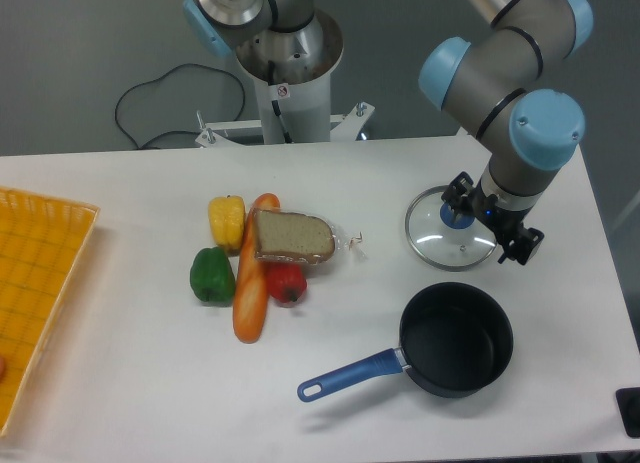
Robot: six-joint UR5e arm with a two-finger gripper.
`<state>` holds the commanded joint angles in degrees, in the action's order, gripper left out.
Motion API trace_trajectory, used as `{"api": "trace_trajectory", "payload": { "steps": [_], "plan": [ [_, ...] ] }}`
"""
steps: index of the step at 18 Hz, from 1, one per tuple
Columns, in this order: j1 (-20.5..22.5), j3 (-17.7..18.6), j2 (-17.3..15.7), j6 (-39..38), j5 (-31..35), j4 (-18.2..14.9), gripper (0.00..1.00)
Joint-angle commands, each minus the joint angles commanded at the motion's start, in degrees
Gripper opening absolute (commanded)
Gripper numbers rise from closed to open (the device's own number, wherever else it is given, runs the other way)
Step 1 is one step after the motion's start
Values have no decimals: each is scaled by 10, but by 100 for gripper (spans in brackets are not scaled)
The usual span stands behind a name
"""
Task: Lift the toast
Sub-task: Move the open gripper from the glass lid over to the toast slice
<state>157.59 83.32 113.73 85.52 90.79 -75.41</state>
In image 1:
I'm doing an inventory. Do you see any black box at table edge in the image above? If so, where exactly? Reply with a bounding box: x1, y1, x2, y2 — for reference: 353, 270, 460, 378
615, 387, 640, 439

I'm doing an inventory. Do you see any glass pot lid blue knob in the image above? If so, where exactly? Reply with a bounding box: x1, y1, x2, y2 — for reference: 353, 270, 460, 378
404, 186, 497, 271

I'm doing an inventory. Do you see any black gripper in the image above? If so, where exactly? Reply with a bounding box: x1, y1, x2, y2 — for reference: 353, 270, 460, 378
440, 172, 544, 266

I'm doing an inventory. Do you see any bagged toast bread slice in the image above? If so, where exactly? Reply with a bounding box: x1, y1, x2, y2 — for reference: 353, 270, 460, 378
251, 209, 363, 265

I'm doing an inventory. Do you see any green bell pepper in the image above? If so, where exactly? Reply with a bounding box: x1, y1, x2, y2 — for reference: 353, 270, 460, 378
189, 247, 236, 307

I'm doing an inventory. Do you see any red bell pepper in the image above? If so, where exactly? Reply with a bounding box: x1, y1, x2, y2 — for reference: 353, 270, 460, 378
267, 263, 307, 306

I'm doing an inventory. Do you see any yellow bell pepper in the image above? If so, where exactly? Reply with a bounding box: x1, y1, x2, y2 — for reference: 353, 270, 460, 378
208, 195, 245, 254

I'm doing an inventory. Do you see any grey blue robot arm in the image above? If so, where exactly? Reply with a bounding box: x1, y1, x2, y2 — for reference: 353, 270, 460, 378
183, 0, 593, 271

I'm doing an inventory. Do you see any black cable on floor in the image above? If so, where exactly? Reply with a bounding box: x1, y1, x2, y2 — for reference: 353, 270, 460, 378
114, 63, 247, 150

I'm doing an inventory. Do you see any yellow wicker basket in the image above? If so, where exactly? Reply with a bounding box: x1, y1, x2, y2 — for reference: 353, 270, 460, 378
1, 187, 100, 436

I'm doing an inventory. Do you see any orange baguette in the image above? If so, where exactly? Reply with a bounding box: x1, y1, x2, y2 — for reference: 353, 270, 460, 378
232, 193, 280, 344

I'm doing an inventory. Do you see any black saucepan blue handle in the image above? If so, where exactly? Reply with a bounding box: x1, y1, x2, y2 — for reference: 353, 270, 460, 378
297, 282, 514, 403

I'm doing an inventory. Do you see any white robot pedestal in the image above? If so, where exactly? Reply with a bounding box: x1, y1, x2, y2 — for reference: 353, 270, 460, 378
194, 12, 375, 148

